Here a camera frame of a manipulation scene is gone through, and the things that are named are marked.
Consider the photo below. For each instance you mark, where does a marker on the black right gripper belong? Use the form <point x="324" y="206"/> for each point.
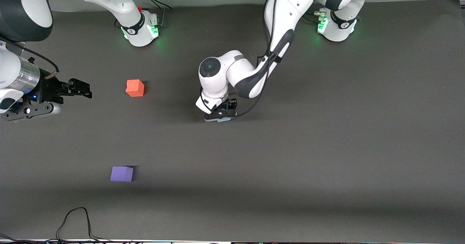
<point x="48" y="89"/>

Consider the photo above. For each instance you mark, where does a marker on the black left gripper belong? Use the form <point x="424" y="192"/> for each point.
<point x="228" y="108"/>

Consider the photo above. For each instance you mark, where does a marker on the light blue foam block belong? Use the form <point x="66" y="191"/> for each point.
<point x="224" y="121"/>

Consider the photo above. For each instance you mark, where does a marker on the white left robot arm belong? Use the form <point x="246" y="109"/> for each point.
<point x="279" y="15"/>

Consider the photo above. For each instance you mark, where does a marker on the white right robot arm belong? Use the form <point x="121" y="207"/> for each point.
<point x="120" y="4"/>

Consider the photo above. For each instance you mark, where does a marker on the orange foam block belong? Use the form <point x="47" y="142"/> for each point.
<point x="135" y="88"/>

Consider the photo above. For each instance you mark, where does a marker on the purple foam block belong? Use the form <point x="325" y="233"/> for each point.
<point x="121" y="174"/>

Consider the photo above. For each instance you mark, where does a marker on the dark grey table mat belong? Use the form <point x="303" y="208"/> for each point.
<point x="254" y="164"/>

